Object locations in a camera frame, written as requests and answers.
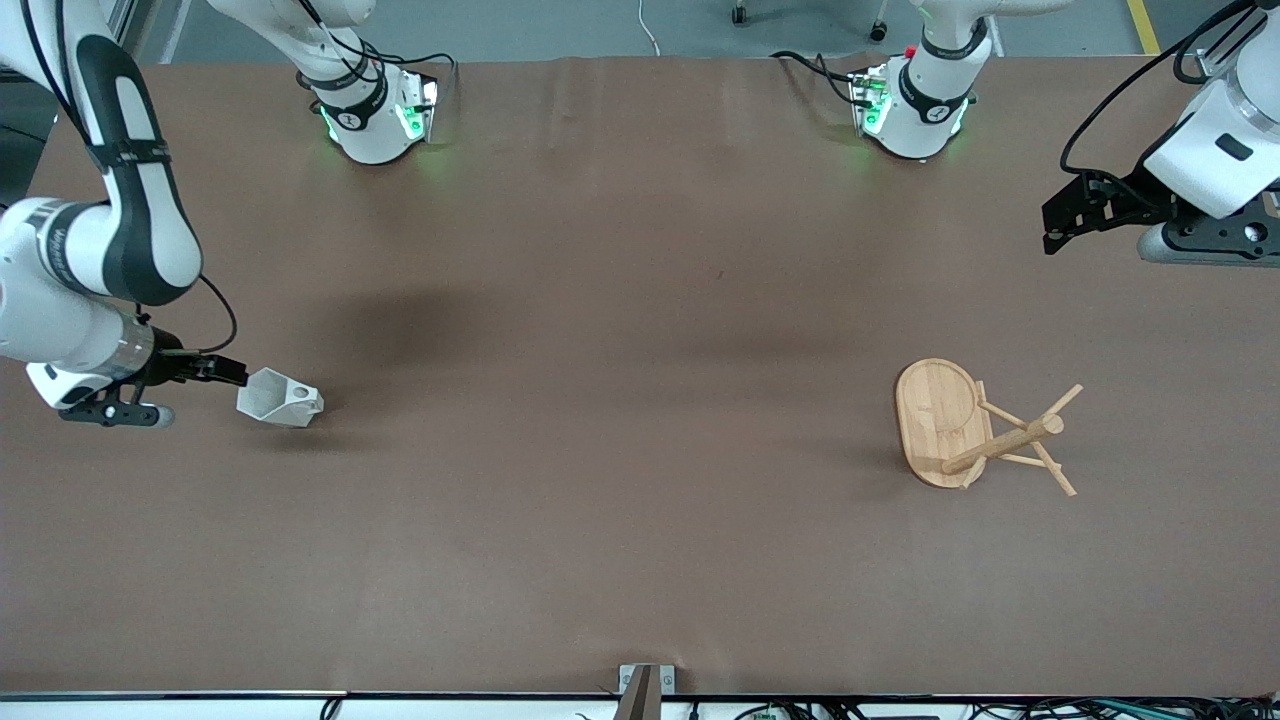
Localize white faceted cup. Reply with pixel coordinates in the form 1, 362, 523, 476
236, 367, 325, 429

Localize wooden cup rack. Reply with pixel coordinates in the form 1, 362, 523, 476
894, 358, 1084, 499

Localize yellow floor tape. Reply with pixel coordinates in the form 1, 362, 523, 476
1126, 0, 1164, 57

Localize brown table cover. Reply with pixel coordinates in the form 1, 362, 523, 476
0, 55, 1280, 698

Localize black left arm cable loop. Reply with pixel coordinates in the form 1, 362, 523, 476
1172, 5, 1257, 87

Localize black left arm base cable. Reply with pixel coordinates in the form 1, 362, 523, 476
770, 49, 863, 107

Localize black arm base cable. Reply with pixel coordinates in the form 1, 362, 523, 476
300, 0, 458, 96
770, 49, 863, 107

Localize aluminium frame profile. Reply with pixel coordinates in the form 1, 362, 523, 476
100, 0, 186, 63

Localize black right arm base cable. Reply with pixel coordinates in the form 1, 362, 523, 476
300, 0, 458, 96

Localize grey metal camera mount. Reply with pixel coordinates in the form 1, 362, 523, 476
615, 663, 678, 720

